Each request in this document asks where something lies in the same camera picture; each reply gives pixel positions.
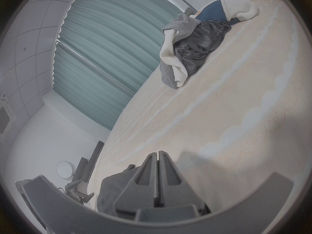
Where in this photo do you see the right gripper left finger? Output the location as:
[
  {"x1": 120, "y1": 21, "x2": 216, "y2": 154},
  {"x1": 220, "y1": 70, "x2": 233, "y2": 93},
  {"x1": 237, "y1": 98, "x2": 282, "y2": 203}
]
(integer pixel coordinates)
[{"x1": 113, "y1": 152, "x2": 159, "y2": 210}]

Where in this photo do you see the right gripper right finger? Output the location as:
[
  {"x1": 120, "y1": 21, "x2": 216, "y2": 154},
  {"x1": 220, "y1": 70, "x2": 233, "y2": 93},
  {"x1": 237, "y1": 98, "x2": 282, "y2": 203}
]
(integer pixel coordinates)
[{"x1": 158, "y1": 151, "x2": 211, "y2": 215}]

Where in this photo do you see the black T-shirt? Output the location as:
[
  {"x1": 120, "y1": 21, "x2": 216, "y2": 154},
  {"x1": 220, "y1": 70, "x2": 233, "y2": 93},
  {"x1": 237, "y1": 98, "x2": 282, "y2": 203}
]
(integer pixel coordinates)
[{"x1": 97, "y1": 164, "x2": 147, "y2": 217}]

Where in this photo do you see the bed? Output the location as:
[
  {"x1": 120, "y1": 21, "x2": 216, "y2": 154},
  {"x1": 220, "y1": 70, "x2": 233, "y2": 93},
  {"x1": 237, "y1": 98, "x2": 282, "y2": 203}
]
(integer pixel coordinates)
[{"x1": 89, "y1": 0, "x2": 311, "y2": 216}]

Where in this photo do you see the pile of clothes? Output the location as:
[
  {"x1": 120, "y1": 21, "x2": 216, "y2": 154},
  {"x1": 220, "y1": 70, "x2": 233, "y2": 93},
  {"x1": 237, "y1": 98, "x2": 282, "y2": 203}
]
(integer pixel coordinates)
[{"x1": 160, "y1": 0, "x2": 259, "y2": 90}]

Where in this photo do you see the black chest of drawers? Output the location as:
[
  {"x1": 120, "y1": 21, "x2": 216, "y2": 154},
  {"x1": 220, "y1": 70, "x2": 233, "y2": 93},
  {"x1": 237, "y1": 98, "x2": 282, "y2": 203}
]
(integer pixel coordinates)
[{"x1": 73, "y1": 140, "x2": 106, "y2": 183}]

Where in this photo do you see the round white ceiling lamp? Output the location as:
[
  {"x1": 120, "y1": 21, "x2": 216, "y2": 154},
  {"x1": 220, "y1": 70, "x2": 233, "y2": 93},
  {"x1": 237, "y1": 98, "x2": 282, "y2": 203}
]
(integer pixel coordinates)
[{"x1": 56, "y1": 161, "x2": 74, "y2": 179}]

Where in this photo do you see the blue-green curtain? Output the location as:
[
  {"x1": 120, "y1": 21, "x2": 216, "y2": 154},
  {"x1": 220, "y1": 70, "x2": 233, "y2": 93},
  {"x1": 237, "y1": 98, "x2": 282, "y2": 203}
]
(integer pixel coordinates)
[
  {"x1": 52, "y1": 42, "x2": 137, "y2": 131},
  {"x1": 58, "y1": 0, "x2": 195, "y2": 94}
]

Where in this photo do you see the white ceiling air vent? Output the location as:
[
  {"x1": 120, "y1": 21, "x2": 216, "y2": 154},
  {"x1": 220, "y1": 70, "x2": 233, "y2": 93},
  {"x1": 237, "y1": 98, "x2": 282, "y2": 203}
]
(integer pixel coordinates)
[{"x1": 0, "y1": 93, "x2": 17, "y2": 136}]

